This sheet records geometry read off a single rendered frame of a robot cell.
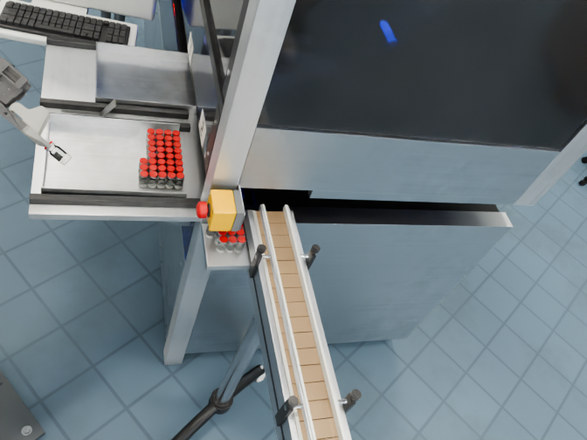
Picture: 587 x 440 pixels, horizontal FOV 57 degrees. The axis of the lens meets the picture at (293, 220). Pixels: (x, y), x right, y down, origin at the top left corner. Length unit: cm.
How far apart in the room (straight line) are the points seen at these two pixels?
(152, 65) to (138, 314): 97
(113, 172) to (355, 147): 62
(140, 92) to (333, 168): 68
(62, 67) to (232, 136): 74
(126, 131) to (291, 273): 62
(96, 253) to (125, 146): 92
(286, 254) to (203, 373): 94
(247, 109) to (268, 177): 23
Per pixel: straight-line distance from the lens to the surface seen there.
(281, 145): 123
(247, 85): 110
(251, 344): 155
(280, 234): 136
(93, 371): 214
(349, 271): 176
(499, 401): 264
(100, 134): 157
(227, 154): 122
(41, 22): 205
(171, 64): 185
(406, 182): 146
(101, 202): 139
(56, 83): 172
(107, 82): 174
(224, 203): 125
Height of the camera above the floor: 196
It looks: 47 degrees down
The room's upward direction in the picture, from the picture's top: 25 degrees clockwise
